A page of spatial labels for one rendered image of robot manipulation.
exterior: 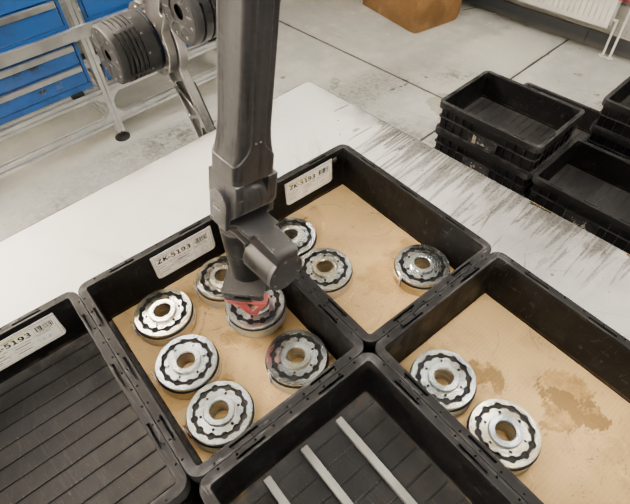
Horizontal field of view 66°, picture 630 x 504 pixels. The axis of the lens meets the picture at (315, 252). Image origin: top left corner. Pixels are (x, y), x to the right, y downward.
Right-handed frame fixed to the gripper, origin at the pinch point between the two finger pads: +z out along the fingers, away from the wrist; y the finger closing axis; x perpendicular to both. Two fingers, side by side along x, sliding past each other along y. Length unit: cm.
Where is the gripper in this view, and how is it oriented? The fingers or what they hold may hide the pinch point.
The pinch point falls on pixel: (256, 299)
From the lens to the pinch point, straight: 83.3
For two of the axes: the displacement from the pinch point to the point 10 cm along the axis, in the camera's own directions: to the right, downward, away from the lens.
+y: 1.4, -7.8, 6.1
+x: -9.9, -1.0, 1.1
